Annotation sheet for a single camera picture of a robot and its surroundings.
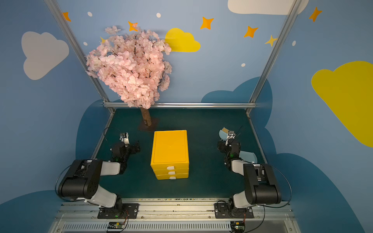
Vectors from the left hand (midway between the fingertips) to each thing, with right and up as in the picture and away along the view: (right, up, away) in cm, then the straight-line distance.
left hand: (130, 140), depth 94 cm
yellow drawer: (+22, -15, -18) cm, 33 cm away
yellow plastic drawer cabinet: (+29, -7, -24) cm, 38 cm away
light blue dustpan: (+79, -11, +1) cm, 79 cm away
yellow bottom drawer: (+29, -20, -13) cm, 37 cm away
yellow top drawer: (+25, -10, -25) cm, 36 cm away
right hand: (+66, 0, 0) cm, 66 cm away
